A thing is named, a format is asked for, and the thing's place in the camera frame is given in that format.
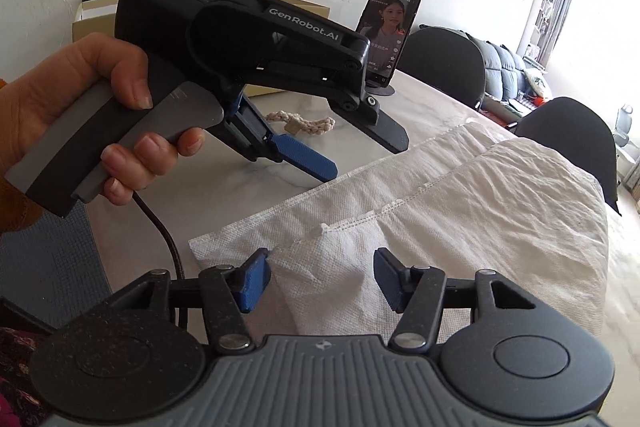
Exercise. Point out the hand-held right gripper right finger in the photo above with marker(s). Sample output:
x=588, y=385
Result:
x=390, y=279

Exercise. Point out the black dining chair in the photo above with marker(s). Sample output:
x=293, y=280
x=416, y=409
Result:
x=445, y=62
x=570, y=142

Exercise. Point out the person's floral jacket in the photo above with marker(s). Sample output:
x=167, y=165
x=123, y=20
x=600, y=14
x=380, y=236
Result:
x=15, y=382

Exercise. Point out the person's left forearm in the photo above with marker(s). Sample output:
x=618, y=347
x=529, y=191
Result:
x=12, y=212

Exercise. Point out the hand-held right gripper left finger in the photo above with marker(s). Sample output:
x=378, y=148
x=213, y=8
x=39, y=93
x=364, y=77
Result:
x=255, y=279

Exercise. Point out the grey office chair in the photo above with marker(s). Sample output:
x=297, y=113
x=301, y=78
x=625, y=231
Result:
x=627, y=137

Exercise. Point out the yellow cardboard box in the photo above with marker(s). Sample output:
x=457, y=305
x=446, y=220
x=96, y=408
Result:
x=95, y=24

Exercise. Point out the grey fabric seat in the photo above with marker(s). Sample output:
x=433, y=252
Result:
x=45, y=272

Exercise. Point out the grey sofa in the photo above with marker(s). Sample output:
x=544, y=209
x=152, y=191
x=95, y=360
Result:
x=505, y=72

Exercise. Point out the white shopping bag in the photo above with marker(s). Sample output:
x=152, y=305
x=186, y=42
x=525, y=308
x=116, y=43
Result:
x=450, y=217

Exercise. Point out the round black phone stand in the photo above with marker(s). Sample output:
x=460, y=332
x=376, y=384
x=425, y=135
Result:
x=382, y=89

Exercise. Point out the black smartphone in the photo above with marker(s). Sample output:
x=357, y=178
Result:
x=387, y=32

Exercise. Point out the grey curtain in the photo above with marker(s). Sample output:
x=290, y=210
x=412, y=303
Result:
x=565, y=7

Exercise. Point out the white bookshelf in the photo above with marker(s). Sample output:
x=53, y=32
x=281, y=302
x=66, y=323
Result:
x=535, y=17

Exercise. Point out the person's left hand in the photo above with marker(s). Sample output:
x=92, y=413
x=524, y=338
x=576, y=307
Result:
x=60, y=82

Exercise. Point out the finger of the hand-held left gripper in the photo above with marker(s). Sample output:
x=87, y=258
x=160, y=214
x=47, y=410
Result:
x=385, y=132
x=305, y=157

